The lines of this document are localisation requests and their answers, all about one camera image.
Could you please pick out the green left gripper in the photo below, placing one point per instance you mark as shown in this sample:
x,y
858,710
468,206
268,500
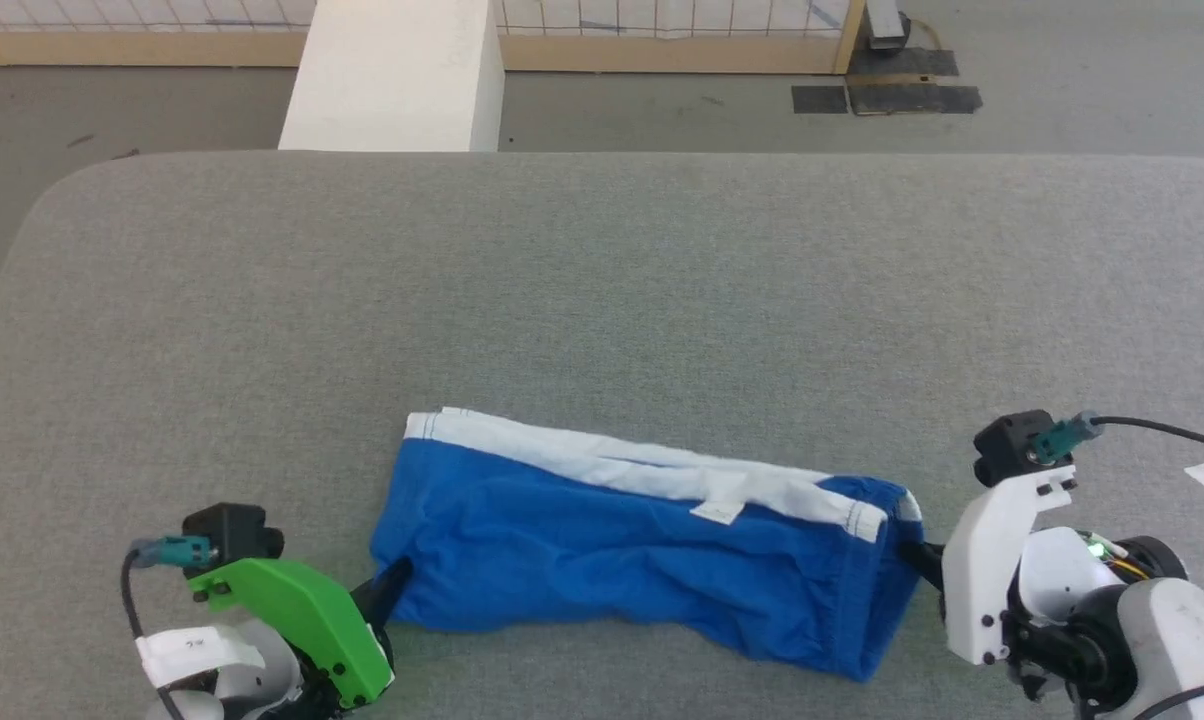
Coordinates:
x,y
302,610

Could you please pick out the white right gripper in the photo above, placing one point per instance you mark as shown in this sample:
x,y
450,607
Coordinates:
x,y
982,570

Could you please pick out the blue shorts white waistband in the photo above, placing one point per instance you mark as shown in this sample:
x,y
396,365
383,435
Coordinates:
x,y
612,560

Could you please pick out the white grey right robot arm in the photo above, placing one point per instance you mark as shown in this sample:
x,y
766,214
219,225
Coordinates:
x,y
1162,630

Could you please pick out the grey fabric covered platform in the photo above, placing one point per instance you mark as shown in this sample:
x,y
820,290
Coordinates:
x,y
612,300

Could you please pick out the small black floor mat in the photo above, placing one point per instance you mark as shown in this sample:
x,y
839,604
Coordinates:
x,y
819,99

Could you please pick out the white rectangular box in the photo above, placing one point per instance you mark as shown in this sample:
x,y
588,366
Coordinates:
x,y
392,80

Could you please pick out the lemon print partition screen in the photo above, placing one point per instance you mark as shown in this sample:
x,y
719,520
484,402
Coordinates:
x,y
662,50

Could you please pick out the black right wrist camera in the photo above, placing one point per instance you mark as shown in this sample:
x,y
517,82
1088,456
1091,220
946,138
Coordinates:
x,y
1007,450

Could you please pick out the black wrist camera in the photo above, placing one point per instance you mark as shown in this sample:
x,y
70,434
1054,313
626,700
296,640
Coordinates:
x,y
1007,450
232,530

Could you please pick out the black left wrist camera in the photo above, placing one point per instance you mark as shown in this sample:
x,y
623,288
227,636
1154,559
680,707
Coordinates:
x,y
232,530

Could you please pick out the grey metal stand post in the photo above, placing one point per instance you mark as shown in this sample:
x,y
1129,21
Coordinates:
x,y
887,25

